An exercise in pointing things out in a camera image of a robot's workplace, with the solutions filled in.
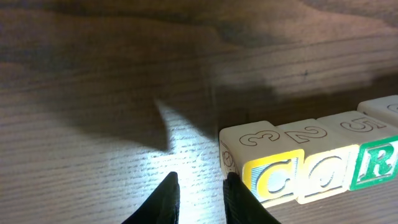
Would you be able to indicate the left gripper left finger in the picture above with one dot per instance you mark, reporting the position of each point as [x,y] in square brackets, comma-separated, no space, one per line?
[162,206]

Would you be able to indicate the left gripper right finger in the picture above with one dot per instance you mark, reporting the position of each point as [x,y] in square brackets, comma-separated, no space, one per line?
[241,207]

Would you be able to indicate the yellow C block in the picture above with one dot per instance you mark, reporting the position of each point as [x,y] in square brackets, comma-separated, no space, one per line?
[265,159]

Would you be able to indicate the yellow O block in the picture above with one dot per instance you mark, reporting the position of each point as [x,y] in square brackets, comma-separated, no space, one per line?
[328,161]

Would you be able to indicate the green R block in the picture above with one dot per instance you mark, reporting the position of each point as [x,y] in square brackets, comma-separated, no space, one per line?
[376,160]

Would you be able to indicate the blue L block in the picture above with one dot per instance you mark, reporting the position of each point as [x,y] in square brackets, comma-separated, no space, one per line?
[383,109]

